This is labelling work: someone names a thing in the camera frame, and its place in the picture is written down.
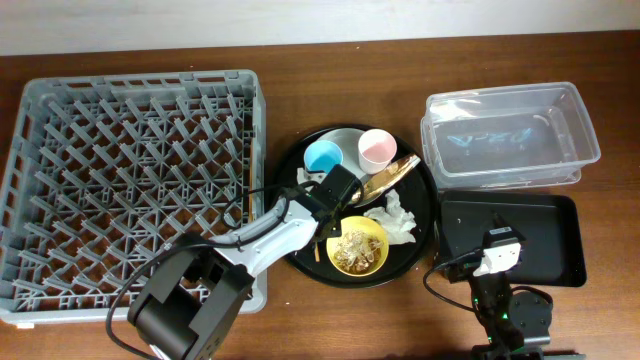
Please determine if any blue plastic cup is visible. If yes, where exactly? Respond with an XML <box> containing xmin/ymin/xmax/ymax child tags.
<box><xmin>303</xmin><ymin>140</ymin><xmax>344</xmax><ymax>173</ymax></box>

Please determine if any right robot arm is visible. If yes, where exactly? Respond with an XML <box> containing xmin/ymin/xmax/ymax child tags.
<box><xmin>438</xmin><ymin>250</ymin><xmax>587</xmax><ymax>359</ymax></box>

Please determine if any food scraps and rice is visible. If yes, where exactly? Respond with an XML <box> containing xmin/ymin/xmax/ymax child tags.
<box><xmin>331</xmin><ymin>231</ymin><xmax>385</xmax><ymax>275</ymax></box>

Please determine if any pink plastic cup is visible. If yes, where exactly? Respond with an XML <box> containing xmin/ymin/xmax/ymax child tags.
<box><xmin>357</xmin><ymin>129</ymin><xmax>397</xmax><ymax>175</ymax></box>

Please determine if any yellow bowl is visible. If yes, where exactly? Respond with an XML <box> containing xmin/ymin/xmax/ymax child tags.
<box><xmin>326</xmin><ymin>216</ymin><xmax>389</xmax><ymax>277</ymax></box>

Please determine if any wooden chopstick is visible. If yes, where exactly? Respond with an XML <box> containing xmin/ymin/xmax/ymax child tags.
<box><xmin>314</xmin><ymin>242</ymin><xmax>320</xmax><ymax>262</ymax></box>

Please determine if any gold foil wrapper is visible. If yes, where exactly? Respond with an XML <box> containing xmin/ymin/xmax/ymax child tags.
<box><xmin>350</xmin><ymin>154</ymin><xmax>421</xmax><ymax>207</ymax></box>

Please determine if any black rectangular tray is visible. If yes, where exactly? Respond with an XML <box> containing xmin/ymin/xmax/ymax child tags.
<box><xmin>438</xmin><ymin>191</ymin><xmax>587</xmax><ymax>287</ymax></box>

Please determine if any round black tray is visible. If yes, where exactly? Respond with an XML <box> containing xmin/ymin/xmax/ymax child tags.
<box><xmin>267</xmin><ymin>124</ymin><xmax>438</xmax><ymax>288</ymax></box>

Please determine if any grey dishwasher rack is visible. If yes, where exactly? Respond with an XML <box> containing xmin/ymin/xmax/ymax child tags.
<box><xmin>1</xmin><ymin>70</ymin><xmax>266</xmax><ymax>327</ymax></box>

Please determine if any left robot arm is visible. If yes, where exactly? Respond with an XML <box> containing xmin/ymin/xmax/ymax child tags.
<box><xmin>127</xmin><ymin>165</ymin><xmax>362</xmax><ymax>359</ymax></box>

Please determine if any white tissue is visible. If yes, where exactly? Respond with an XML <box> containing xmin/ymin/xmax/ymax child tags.
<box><xmin>364</xmin><ymin>190</ymin><xmax>417</xmax><ymax>245</ymax></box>

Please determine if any clear plastic bin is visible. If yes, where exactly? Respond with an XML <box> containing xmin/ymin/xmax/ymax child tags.
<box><xmin>421</xmin><ymin>82</ymin><xmax>601</xmax><ymax>191</ymax></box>

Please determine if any light grey plate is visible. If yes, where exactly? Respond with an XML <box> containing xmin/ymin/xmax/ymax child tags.
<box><xmin>316</xmin><ymin>128</ymin><xmax>374</xmax><ymax>183</ymax></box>

